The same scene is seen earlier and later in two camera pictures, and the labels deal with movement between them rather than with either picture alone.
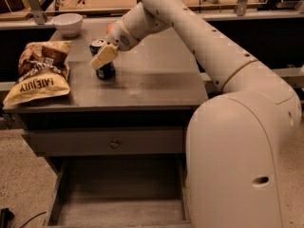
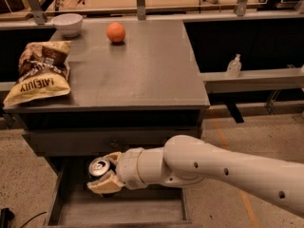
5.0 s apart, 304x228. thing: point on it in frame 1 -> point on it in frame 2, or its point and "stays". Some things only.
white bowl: x=68 y=24 stays
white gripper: x=121 y=37 -> x=127 y=168
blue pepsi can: x=106 y=70 -> x=98 y=167
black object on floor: x=6 y=216 stays
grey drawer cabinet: x=118 y=144 stays
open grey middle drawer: x=120 y=191 stays
